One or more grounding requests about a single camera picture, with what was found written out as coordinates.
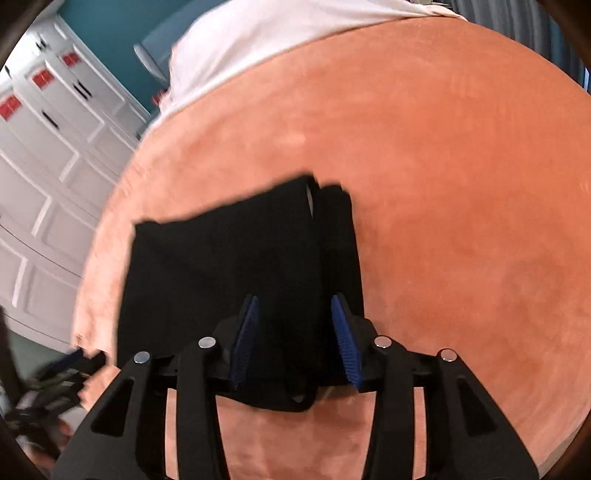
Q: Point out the black pants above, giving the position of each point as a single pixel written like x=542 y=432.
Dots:
x=207 y=258

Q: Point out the white bed cover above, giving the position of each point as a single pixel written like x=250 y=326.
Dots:
x=258 y=37

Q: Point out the red paper cutout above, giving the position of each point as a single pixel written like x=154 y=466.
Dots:
x=43 y=78
x=10 y=107
x=70 y=59

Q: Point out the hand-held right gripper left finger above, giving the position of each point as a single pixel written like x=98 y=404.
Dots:
x=244 y=337

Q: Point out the white panelled wardrobe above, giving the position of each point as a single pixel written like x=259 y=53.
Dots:
x=46 y=207

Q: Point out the red patterned box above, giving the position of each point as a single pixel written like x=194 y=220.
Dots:
x=159 y=98

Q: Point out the grey-blue curtain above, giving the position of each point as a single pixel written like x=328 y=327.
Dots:
x=531 y=27

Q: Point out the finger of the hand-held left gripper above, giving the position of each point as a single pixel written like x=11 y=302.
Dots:
x=74 y=361

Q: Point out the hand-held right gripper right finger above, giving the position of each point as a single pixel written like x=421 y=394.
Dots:
x=346 y=346

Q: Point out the blue padded headboard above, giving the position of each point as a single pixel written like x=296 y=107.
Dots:
x=147 y=60

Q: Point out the orange plush blanket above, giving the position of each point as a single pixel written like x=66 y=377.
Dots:
x=461 y=184

